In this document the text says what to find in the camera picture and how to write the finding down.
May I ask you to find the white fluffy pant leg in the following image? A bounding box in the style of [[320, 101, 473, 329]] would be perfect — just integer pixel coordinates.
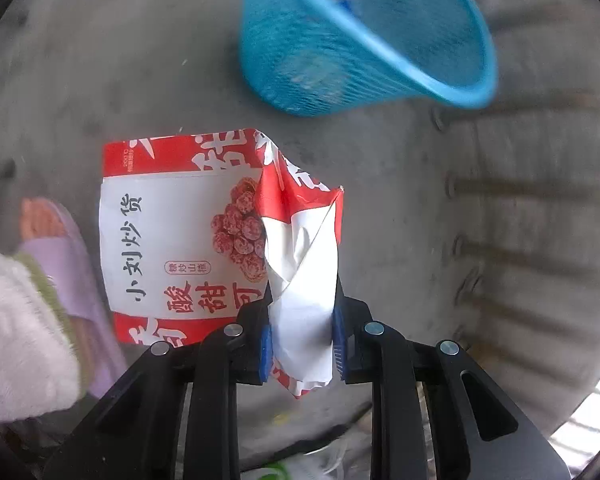
[[0, 252, 92, 422]]

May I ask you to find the blue mesh trash basket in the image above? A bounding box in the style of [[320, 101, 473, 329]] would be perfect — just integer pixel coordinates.
[[239, 0, 498, 117]]

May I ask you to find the purple slipper with foot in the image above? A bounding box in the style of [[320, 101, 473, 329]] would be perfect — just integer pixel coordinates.
[[20, 198, 126, 398]]

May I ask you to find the red white snack bag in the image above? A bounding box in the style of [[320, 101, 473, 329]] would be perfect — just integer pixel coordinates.
[[99, 128, 343, 396]]

